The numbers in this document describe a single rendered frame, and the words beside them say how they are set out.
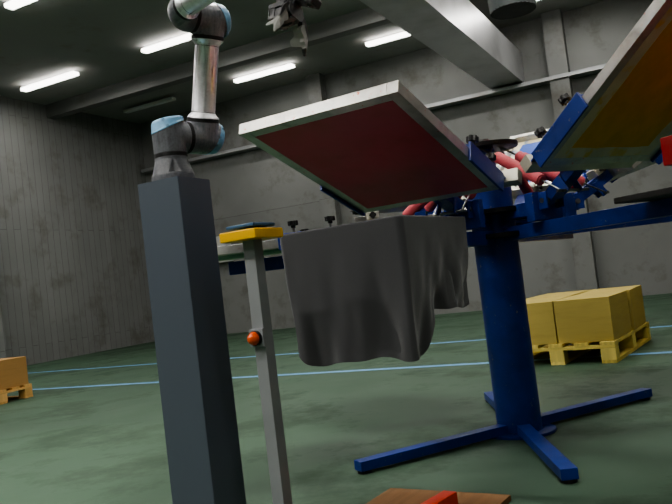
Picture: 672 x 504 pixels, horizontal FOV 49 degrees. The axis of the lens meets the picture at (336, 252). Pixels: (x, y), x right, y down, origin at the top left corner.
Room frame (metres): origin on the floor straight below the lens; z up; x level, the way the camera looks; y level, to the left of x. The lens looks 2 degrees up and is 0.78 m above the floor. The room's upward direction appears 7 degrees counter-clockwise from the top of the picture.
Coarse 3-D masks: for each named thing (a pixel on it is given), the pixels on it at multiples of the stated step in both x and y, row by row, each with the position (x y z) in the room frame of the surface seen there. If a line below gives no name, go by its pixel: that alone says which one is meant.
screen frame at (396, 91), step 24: (360, 96) 2.12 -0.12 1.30; (384, 96) 2.08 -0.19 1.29; (408, 96) 2.10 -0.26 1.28; (264, 120) 2.31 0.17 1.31; (288, 120) 2.25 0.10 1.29; (312, 120) 2.24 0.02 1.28; (432, 120) 2.23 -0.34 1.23; (264, 144) 2.42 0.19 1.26; (456, 144) 2.36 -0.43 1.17; (336, 192) 2.79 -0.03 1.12; (480, 192) 2.72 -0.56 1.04
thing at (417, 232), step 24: (408, 216) 2.17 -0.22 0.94; (432, 216) 2.31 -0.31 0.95; (456, 216) 2.48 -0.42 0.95; (408, 240) 2.16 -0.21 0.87; (432, 240) 2.30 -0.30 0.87; (456, 240) 2.46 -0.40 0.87; (432, 264) 2.29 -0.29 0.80; (456, 264) 2.43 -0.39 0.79; (432, 288) 2.29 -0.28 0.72; (456, 288) 2.42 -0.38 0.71; (432, 312) 2.27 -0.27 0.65
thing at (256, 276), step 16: (224, 240) 2.06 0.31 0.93; (240, 240) 2.05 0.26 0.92; (256, 240) 2.08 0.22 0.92; (256, 256) 2.07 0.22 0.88; (256, 272) 2.07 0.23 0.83; (256, 288) 2.07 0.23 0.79; (256, 304) 2.07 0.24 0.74; (256, 320) 2.08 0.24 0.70; (272, 336) 2.10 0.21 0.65; (256, 352) 2.08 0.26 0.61; (272, 352) 2.09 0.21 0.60; (272, 368) 2.08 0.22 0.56; (272, 384) 2.08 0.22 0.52; (272, 400) 2.07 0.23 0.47; (272, 416) 2.07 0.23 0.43; (272, 432) 2.07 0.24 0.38; (272, 448) 2.08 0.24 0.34; (272, 464) 2.08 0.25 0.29; (272, 480) 2.08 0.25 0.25; (288, 480) 2.09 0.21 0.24; (272, 496) 2.09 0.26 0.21; (288, 496) 2.09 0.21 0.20
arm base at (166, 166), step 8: (168, 152) 2.55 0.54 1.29; (176, 152) 2.55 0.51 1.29; (184, 152) 2.58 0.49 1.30; (160, 160) 2.55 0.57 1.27; (168, 160) 2.54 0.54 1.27; (176, 160) 2.55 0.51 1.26; (184, 160) 2.57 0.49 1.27; (160, 168) 2.54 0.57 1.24; (168, 168) 2.53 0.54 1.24; (176, 168) 2.55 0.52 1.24; (184, 168) 2.56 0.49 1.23; (152, 176) 2.57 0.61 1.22; (160, 176) 2.53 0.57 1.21; (168, 176) 2.53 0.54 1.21; (184, 176) 2.55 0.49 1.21; (192, 176) 2.58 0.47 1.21
